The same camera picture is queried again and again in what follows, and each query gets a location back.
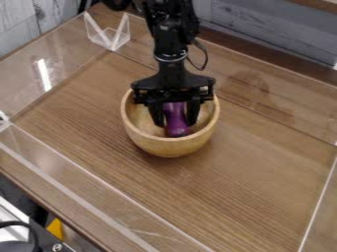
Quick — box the brown wooden bowl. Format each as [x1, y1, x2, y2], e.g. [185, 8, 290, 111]
[121, 90, 220, 158]

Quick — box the black cable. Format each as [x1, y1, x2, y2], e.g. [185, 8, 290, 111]
[0, 220, 43, 252]

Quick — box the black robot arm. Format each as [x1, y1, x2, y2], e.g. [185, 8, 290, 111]
[130, 0, 216, 127]

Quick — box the purple toy eggplant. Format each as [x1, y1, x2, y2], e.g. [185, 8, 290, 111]
[163, 102, 192, 138]

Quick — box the clear acrylic corner bracket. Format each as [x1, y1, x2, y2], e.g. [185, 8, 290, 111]
[83, 13, 130, 52]

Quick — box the clear acrylic tray wall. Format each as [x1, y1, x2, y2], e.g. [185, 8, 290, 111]
[0, 111, 213, 252]

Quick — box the yellow black device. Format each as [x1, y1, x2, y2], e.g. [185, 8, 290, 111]
[30, 214, 95, 252]

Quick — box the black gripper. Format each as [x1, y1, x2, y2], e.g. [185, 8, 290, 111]
[130, 61, 216, 127]

